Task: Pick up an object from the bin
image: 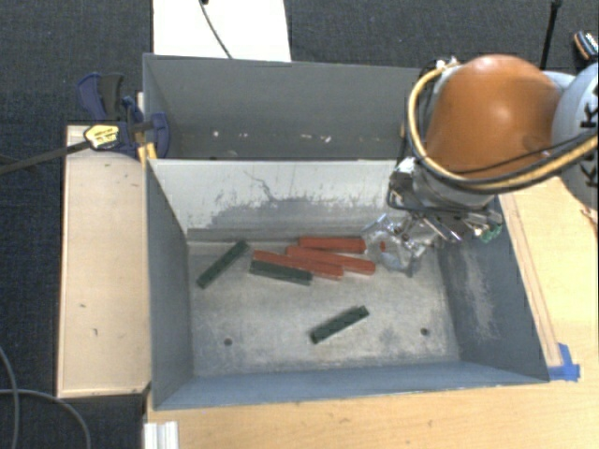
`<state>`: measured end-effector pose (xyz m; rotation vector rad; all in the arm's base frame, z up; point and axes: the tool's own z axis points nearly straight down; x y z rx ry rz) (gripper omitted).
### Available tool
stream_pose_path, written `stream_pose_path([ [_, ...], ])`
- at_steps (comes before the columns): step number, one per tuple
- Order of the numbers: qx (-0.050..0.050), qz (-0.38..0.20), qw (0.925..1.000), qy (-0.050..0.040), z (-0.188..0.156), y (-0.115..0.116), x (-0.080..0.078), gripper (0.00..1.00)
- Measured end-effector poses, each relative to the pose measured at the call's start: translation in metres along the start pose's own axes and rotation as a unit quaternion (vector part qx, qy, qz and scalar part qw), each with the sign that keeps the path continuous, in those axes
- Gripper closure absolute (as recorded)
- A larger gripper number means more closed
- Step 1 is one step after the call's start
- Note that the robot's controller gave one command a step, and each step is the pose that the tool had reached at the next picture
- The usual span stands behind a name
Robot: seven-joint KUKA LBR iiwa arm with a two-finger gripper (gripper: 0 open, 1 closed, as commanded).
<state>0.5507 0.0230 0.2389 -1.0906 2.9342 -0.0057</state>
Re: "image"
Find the pale wood board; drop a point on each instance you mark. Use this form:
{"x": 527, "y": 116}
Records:
{"x": 103, "y": 269}

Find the red-brown flat block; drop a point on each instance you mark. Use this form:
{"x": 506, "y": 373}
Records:
{"x": 332, "y": 244}
{"x": 332, "y": 260}
{"x": 295, "y": 264}

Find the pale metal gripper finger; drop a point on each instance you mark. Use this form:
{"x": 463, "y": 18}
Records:
{"x": 415, "y": 260}
{"x": 413, "y": 233}

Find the clear glass thing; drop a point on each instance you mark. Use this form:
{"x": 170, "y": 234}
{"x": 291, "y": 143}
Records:
{"x": 384, "y": 246}

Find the dark green flat block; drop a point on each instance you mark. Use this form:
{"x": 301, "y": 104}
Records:
{"x": 223, "y": 265}
{"x": 340, "y": 324}
{"x": 281, "y": 273}

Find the grey metal bin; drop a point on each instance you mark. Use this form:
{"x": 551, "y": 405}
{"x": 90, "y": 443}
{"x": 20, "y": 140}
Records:
{"x": 299, "y": 325}

